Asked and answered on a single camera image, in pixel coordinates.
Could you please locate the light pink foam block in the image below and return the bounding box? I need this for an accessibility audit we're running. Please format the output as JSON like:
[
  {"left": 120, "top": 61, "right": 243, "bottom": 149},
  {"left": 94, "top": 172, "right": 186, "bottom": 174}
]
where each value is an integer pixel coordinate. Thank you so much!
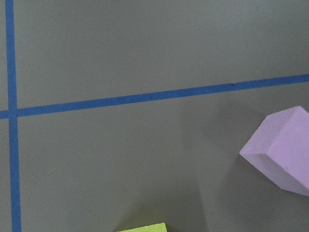
[{"left": 239, "top": 106, "right": 309, "bottom": 196}]

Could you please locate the yellow foam block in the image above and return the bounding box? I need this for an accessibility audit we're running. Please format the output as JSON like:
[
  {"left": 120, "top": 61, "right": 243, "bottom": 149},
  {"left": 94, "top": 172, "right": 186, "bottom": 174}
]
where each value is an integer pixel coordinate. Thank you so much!
[{"left": 121, "top": 223, "right": 167, "bottom": 232}]

